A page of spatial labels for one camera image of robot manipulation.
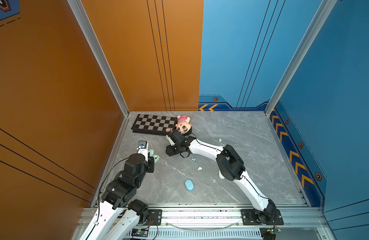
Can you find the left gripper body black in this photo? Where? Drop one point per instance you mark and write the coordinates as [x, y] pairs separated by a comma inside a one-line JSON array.
[[150, 165]]

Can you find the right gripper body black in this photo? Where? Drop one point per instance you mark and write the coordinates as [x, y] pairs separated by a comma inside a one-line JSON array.
[[173, 150]]

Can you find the mint green earbud case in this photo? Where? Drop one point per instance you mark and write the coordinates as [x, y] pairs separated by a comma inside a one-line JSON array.
[[155, 156]]

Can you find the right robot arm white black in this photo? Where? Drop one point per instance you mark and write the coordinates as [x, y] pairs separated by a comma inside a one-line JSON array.
[[231, 167]]

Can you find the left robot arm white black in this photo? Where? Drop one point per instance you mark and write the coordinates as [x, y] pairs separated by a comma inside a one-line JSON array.
[[117, 214]]

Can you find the blue earbud case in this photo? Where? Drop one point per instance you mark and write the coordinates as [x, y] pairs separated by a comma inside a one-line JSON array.
[[189, 185]]

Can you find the white earbud case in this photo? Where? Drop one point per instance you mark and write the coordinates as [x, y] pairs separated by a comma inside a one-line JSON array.
[[221, 176]]

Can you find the plush doll pink shirt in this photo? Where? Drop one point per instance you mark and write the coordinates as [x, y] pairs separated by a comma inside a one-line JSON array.
[[183, 125]]

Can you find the black white chessboard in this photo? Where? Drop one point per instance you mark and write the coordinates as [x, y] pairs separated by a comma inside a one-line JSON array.
[[153, 124]]

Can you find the green circuit board left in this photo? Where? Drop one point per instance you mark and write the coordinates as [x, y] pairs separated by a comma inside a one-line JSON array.
[[139, 233]]

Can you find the white vent grille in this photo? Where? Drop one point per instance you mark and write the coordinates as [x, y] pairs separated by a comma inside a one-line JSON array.
[[226, 234]]

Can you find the circuit board right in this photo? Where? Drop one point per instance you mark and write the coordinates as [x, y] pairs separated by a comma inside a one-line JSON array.
[[274, 231]]

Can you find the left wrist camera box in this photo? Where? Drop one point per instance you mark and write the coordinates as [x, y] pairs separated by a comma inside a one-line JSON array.
[[143, 149]]

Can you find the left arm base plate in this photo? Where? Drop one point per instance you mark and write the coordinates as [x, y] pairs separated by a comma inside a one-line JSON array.
[[151, 215]]

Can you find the aluminium front rail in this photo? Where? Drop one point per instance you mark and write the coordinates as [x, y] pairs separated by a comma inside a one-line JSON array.
[[218, 216]]

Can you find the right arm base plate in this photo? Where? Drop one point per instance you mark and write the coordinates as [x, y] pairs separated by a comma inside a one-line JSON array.
[[251, 217]]

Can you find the left corner aluminium post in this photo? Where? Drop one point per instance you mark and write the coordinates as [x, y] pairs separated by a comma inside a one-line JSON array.
[[94, 44]]

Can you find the corner aluminium post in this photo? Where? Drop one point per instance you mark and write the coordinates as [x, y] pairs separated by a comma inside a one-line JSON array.
[[94, 44], [308, 38]]

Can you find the right corner aluminium post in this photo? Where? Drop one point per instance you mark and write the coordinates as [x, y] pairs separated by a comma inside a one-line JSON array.
[[308, 38]]

